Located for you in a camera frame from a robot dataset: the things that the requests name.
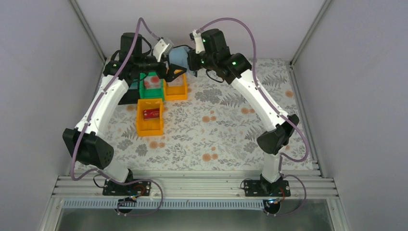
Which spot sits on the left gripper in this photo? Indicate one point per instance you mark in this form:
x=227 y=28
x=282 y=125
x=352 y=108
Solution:
x=165 y=70

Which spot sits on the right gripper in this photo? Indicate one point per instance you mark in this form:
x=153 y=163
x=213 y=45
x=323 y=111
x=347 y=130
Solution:
x=192 y=62

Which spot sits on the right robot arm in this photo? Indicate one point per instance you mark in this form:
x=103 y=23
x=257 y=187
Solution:
x=212 y=53

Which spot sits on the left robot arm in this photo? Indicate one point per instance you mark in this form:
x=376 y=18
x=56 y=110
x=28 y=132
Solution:
x=85 y=141

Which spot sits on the pale card in orange bin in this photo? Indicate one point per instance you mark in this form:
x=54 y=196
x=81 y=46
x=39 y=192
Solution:
x=178 y=82

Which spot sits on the red patterned card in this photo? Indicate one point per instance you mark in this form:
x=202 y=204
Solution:
x=151 y=82

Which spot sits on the red VIP card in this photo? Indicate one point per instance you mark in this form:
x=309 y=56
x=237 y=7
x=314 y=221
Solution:
x=149 y=114

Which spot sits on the far orange storage bin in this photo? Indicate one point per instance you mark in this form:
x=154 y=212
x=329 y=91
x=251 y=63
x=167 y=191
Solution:
x=176 y=93

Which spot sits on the orange storage bin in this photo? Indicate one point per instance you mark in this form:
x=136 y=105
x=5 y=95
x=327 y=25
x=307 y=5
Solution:
x=153 y=127
x=176 y=93

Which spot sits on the green storage bin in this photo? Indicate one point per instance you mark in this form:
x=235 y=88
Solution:
x=150 y=94

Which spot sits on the black storage bin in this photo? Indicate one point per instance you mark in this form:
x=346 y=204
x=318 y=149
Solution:
x=132 y=95

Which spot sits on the near orange storage bin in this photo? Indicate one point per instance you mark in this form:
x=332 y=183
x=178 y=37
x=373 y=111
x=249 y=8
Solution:
x=153 y=127

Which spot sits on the floral table mat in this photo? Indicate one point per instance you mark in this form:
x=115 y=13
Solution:
x=214 y=129

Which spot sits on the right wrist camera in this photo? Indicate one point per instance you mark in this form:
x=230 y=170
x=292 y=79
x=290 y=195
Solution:
x=198 y=41

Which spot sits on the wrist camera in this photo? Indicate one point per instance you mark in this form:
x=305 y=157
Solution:
x=162 y=48
x=198 y=41

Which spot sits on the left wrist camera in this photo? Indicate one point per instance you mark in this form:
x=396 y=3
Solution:
x=162 y=48

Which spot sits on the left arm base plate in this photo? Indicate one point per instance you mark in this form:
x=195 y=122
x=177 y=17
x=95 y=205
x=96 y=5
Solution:
x=136 y=189

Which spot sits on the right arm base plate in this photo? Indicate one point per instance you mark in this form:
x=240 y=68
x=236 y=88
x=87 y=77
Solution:
x=258 y=188

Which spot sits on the aluminium rail frame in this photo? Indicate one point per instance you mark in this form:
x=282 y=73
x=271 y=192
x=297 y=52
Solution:
x=204 y=184

